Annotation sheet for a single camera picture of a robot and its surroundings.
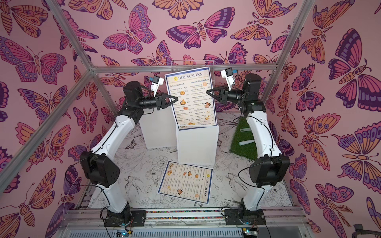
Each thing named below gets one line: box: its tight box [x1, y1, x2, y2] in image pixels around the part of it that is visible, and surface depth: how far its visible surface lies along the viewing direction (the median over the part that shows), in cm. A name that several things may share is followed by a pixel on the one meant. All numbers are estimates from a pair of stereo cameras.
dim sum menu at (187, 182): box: [157, 160, 214, 205], surface depth 87 cm
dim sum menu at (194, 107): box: [164, 66, 217, 131], surface depth 70 cm
